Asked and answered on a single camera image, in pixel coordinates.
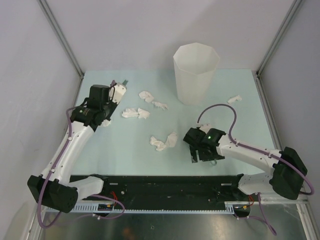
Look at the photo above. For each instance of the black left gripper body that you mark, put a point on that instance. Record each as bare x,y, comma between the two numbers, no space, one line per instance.
109,108

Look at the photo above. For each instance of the small crumpled white paper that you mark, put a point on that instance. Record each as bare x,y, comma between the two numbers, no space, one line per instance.
157,104

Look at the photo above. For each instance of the white slotted cable duct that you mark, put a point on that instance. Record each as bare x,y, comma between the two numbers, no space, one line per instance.
188,208

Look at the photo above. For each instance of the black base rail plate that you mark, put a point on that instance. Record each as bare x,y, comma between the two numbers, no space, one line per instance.
173,190

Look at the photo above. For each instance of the left aluminium corner post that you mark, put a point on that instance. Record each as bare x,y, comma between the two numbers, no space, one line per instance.
48,13

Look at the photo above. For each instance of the right aluminium side rail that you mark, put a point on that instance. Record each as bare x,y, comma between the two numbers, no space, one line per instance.
267,112

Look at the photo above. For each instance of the white plastic waste bin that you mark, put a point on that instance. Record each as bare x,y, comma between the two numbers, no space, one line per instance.
194,68

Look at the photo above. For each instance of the crumpled white paper near front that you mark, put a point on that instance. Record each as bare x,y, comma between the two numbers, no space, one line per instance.
170,142

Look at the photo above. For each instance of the aluminium corner post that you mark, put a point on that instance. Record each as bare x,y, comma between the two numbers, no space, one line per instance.
48,13
284,27

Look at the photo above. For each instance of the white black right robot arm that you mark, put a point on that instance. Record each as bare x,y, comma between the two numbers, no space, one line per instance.
283,170

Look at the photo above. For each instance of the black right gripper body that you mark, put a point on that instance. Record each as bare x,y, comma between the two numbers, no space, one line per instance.
197,148

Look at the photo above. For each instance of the crumpled white paper middle left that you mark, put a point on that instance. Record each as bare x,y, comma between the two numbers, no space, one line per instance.
135,113

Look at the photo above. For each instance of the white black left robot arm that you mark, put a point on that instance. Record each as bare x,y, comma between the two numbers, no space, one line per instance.
53,188

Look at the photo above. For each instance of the crumpled white paper right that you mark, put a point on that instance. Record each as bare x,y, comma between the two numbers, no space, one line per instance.
234,99

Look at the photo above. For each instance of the right aluminium corner post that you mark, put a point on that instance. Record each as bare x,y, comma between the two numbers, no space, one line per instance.
284,27

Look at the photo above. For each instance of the green dustpan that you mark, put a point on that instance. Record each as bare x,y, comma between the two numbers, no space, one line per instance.
212,162

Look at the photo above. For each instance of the crumpled white paper far centre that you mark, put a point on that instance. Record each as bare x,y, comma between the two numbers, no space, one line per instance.
146,96

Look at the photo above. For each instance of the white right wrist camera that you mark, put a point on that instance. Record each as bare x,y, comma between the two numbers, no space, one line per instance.
205,127

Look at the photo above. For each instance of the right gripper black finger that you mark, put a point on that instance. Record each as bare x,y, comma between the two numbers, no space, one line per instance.
212,152
194,154

